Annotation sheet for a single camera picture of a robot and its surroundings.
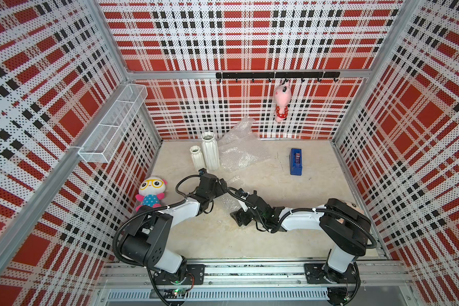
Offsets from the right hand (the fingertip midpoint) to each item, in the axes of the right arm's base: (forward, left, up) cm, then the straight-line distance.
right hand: (240, 209), depth 88 cm
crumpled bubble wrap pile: (+41, 0, 0) cm, 41 cm away
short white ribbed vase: (+24, +22, +10) cm, 34 cm away
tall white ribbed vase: (+26, +14, +13) cm, 32 cm away
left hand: (+12, +9, +2) cm, 15 cm away
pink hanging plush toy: (+44, -21, +32) cm, 59 cm away
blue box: (+24, -30, +1) cm, 38 cm away
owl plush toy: (+9, +44, +2) cm, 45 cm away
